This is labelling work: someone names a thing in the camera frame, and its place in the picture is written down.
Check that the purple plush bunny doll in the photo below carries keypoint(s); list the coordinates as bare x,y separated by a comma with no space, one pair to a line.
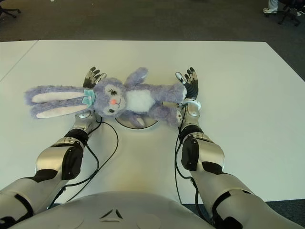
133,100

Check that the silver robot torso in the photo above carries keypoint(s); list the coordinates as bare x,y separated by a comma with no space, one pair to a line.
114,210

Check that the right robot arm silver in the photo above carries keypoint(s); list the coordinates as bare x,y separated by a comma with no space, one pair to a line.
209,162

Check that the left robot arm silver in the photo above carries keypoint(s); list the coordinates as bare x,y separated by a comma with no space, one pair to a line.
57,162

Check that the white plate black rim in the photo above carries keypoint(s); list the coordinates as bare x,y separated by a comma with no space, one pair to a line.
124,124

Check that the left robot hand black silver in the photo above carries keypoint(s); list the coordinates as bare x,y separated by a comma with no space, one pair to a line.
91,78

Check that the black mesh office chair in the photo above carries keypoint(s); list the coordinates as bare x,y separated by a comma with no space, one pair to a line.
289,15

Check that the person in purple shirt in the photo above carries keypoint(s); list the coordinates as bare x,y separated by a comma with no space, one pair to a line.
270,10

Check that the right robot hand black silver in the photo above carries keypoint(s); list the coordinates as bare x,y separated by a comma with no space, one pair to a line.
190,86

